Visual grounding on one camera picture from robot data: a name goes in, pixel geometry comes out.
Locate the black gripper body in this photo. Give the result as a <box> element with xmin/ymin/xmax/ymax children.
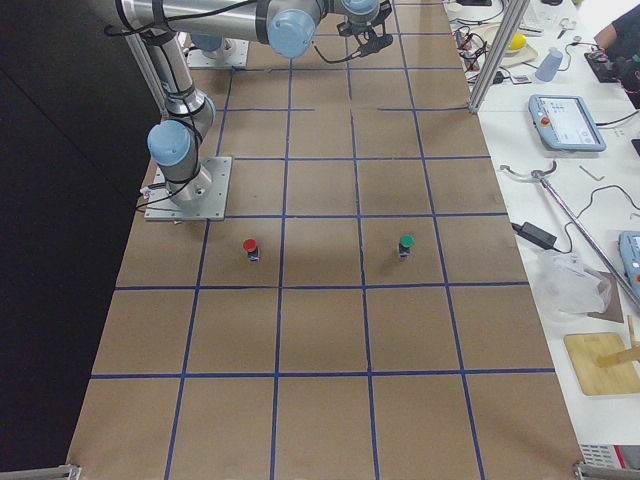
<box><xmin>344</xmin><ymin>0</ymin><xmax>392</xmax><ymax>25</ymax></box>

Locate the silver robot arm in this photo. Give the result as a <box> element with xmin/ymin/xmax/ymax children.
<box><xmin>190</xmin><ymin>34</ymin><xmax>235</xmax><ymax>56</ymax></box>
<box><xmin>94</xmin><ymin>0</ymin><xmax>392</xmax><ymax>221</ymax></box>

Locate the green push button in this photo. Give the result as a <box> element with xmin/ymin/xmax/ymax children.
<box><xmin>398</xmin><ymin>234</ymin><xmax>415</xmax><ymax>258</ymax></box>

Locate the red push button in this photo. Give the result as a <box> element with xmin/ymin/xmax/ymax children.
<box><xmin>243</xmin><ymin>238</ymin><xmax>260</xmax><ymax>262</ymax></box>

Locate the beige tray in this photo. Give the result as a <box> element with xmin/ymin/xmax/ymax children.
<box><xmin>470</xmin><ymin>23</ymin><xmax>538</xmax><ymax>67</ymax></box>

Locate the yellow lemon toy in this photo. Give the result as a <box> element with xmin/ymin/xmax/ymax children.
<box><xmin>507</xmin><ymin>33</ymin><xmax>527</xmax><ymax>52</ymax></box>

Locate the blue plastic cup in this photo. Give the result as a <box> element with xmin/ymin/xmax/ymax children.
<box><xmin>534</xmin><ymin>48</ymin><xmax>564</xmax><ymax>83</ymax></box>

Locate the blue teach pendant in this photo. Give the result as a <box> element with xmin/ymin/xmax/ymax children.
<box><xmin>528</xmin><ymin>95</ymin><xmax>606</xmax><ymax>152</ymax></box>
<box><xmin>618</xmin><ymin>231</ymin><xmax>640</xmax><ymax>295</ymax></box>

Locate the metal reacher stick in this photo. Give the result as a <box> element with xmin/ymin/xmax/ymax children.
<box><xmin>499</xmin><ymin>160</ymin><xmax>639</xmax><ymax>308</ymax></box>

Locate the person in dark shirt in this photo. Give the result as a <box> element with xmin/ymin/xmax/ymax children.
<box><xmin>595</xmin><ymin>5</ymin><xmax>639</xmax><ymax>109</ymax></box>

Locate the black power adapter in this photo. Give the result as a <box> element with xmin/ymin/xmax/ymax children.
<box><xmin>512</xmin><ymin>222</ymin><xmax>557</xmax><ymax>250</ymax></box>

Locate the clear plastic bag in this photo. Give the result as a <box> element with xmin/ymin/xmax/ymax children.
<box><xmin>525</xmin><ymin>250</ymin><xmax>612</xmax><ymax>321</ymax></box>

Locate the wooden board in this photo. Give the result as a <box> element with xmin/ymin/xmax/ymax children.
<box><xmin>564</xmin><ymin>333</ymin><xmax>639</xmax><ymax>396</ymax></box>

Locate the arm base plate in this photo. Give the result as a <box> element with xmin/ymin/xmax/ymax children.
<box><xmin>143</xmin><ymin>157</ymin><xmax>233</xmax><ymax>221</ymax></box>
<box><xmin>184</xmin><ymin>39</ymin><xmax>249</xmax><ymax>70</ymax></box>

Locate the aluminium frame post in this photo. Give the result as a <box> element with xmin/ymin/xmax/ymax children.
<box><xmin>468</xmin><ymin>0</ymin><xmax>529</xmax><ymax>113</ymax></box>

